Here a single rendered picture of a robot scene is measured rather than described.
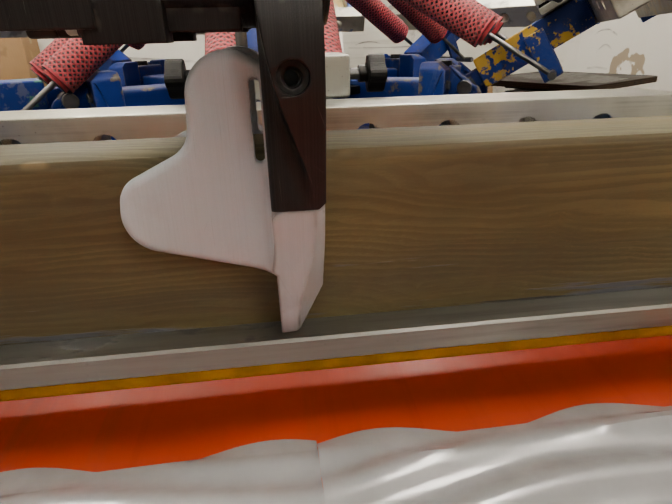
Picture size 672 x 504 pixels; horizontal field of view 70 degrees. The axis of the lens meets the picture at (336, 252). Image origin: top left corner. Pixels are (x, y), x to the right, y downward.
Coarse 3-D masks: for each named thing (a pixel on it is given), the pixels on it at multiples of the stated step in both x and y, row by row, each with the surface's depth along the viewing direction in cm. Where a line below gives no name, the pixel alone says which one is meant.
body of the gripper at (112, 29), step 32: (0, 0) 11; (32, 0) 11; (64, 0) 11; (96, 0) 11; (128, 0) 11; (160, 0) 12; (192, 0) 12; (224, 0) 12; (32, 32) 12; (64, 32) 12; (96, 32) 12; (128, 32) 12; (160, 32) 12; (192, 32) 16
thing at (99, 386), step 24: (576, 336) 21; (600, 336) 22; (624, 336) 22; (648, 336) 22; (336, 360) 20; (360, 360) 20; (384, 360) 21; (408, 360) 21; (72, 384) 19; (96, 384) 19; (120, 384) 19; (144, 384) 19; (168, 384) 20
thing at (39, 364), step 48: (144, 336) 17; (192, 336) 17; (240, 336) 17; (288, 336) 17; (336, 336) 17; (384, 336) 17; (432, 336) 17; (480, 336) 18; (528, 336) 18; (0, 384) 16; (48, 384) 16
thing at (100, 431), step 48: (192, 384) 21; (240, 384) 21; (288, 384) 21; (0, 432) 18; (48, 432) 18; (96, 432) 18; (144, 432) 18; (192, 432) 18; (240, 432) 18; (288, 432) 18
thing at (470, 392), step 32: (512, 352) 22; (544, 352) 22; (576, 352) 22; (608, 352) 22; (640, 352) 22; (320, 384) 21; (352, 384) 21; (384, 384) 20; (416, 384) 20; (448, 384) 20; (480, 384) 20; (512, 384) 20; (544, 384) 20; (576, 384) 20; (608, 384) 20; (640, 384) 20; (320, 416) 19; (352, 416) 19; (384, 416) 19; (416, 416) 19; (448, 416) 19; (480, 416) 19; (512, 416) 19
